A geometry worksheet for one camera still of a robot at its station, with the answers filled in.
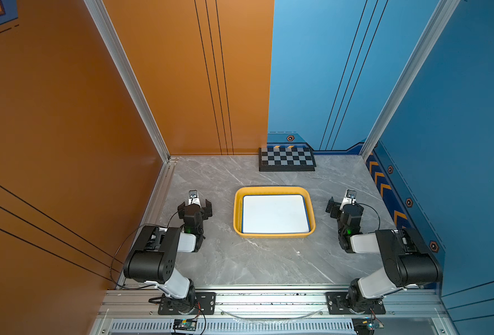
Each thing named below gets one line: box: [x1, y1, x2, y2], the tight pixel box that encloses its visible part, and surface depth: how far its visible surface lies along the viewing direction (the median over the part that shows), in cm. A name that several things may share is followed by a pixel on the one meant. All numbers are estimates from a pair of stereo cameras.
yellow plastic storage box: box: [233, 185, 317, 239], surface depth 98 cm
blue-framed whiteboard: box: [241, 194, 311, 234], surface depth 96 cm
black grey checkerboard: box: [258, 147, 317, 172], surface depth 118 cm
